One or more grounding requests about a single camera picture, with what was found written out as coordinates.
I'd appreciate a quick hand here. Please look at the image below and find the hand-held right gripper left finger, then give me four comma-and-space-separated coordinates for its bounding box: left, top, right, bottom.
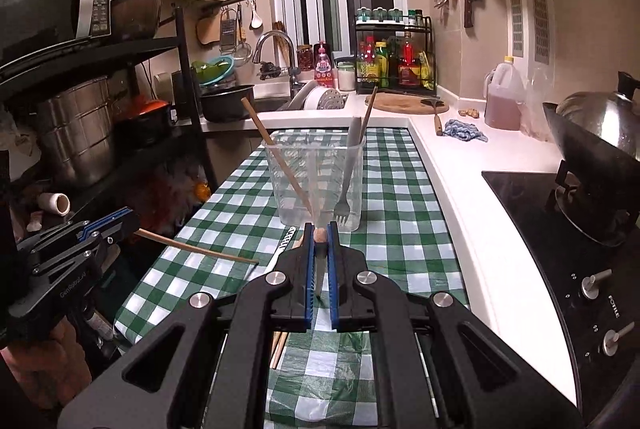
57, 221, 317, 429

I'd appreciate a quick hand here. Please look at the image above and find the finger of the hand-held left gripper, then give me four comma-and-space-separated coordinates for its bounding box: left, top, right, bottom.
30, 222, 141, 280
17, 208, 141, 260

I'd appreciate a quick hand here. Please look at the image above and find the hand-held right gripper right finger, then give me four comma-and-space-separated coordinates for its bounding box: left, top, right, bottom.
327, 221, 586, 429

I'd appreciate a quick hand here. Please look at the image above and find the white ceramic spoon striped handle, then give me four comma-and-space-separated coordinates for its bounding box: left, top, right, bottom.
264, 229, 301, 277

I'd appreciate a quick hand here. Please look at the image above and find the white handled metal fork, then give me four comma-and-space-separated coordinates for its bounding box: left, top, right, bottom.
335, 116, 365, 226

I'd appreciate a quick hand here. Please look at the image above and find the clear plastic utensil holder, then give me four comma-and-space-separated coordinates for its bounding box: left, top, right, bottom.
262, 129, 367, 232

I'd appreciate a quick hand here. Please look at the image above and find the person's left hand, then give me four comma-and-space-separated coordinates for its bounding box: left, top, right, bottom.
0, 316, 93, 410

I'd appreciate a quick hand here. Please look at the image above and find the white paper roll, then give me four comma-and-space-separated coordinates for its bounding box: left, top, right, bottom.
39, 192, 70, 216

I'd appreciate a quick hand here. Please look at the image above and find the red plastic bag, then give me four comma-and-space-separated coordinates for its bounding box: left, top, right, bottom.
140, 164, 201, 235

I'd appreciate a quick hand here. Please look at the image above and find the large steel stockpot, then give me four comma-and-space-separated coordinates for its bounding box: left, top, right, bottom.
34, 76, 117, 188

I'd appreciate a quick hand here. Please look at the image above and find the green white checked tablecloth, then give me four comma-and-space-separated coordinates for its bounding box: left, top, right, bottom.
114, 126, 471, 429

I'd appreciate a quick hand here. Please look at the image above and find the black pot orange lid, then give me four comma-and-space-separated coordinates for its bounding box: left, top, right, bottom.
112, 96, 174, 148

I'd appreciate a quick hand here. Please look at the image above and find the black metal shelving rack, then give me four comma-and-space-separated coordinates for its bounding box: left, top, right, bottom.
0, 6, 219, 260

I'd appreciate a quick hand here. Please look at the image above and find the black saucepan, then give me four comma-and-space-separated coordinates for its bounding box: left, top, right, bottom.
200, 84, 256, 123

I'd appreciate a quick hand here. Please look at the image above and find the green plastic colander bowl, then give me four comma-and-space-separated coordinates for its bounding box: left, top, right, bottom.
192, 56, 236, 88

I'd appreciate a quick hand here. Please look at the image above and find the steel sink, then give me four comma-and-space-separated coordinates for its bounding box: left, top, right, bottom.
252, 96, 297, 113

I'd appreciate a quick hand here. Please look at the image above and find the white perforated plate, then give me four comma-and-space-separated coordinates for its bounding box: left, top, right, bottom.
301, 84, 349, 111

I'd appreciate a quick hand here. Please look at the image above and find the round wooden cutting board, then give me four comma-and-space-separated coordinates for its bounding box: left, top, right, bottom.
364, 93, 450, 114

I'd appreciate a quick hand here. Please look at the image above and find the black glass gas stove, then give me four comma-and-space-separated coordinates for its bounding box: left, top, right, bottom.
481, 169, 640, 415

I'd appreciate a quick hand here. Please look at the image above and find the dark glass bowl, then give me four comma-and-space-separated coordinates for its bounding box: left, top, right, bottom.
110, 0, 161, 40

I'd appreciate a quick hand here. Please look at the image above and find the blue dish cloth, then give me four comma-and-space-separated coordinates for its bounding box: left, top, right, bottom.
442, 119, 490, 144

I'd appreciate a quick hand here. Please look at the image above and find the hanging wooden cutting board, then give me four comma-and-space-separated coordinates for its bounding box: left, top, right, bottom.
196, 14, 223, 46

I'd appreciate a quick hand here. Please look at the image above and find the pink dish soap bottle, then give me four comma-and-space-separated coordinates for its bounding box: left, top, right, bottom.
314, 42, 335, 86

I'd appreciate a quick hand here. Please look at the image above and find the dark dish scrubber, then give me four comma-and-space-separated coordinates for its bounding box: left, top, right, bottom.
257, 62, 289, 80

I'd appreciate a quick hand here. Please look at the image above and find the black silver microwave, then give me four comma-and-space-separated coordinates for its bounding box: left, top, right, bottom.
0, 0, 114, 71

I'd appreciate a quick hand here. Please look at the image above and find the hanging metal grater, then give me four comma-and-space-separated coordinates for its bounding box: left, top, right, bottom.
219, 6, 237, 50

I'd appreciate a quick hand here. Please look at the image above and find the yellow cap green bottle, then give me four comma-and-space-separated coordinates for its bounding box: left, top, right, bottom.
374, 42, 390, 86

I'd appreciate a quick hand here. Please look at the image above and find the red cap yellow bottle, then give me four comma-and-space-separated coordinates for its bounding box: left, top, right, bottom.
363, 36, 377, 81

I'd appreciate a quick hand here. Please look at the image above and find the red label sauce bottle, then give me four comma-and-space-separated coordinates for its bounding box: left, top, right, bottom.
398, 32, 422, 88

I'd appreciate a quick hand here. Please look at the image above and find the chrome kitchen faucet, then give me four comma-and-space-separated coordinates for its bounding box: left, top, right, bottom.
252, 29, 302, 96

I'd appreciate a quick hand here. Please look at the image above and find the plastic jug of oil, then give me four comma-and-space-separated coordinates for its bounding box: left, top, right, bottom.
482, 56, 526, 131

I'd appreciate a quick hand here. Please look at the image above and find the clear plastic bottle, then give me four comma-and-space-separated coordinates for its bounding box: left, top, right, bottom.
520, 64, 551, 141

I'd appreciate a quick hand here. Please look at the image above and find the black wok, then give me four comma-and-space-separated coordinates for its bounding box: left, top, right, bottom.
542, 102, 640, 246

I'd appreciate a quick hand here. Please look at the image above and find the row of green spice jars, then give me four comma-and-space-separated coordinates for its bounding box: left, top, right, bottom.
357, 6, 424, 26

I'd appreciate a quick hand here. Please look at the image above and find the wooden handled spatula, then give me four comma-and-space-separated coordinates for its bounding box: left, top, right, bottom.
421, 98, 446, 136

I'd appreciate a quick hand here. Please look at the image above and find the black wire spice rack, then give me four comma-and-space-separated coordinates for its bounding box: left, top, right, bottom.
355, 15, 437, 96

